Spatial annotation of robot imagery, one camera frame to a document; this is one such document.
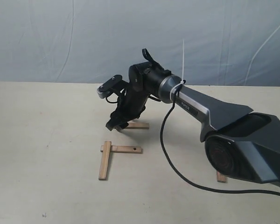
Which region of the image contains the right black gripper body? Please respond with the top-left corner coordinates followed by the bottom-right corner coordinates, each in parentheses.
top-left (105, 88), bottom-right (147, 131)

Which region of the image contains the right grey black robot arm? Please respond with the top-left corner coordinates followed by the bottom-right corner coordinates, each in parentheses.
top-left (98, 62), bottom-right (280, 188)

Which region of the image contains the white zip tie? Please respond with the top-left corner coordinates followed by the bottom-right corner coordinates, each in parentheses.
top-left (169, 39), bottom-right (185, 101)

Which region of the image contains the blue-grey backdrop cloth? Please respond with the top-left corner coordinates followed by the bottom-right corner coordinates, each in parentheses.
top-left (0, 0), bottom-right (280, 86)

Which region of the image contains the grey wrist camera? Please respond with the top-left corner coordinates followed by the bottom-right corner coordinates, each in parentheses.
top-left (97, 75), bottom-right (125, 99)

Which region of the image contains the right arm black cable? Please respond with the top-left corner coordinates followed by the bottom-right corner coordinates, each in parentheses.
top-left (160, 88), bottom-right (280, 196)

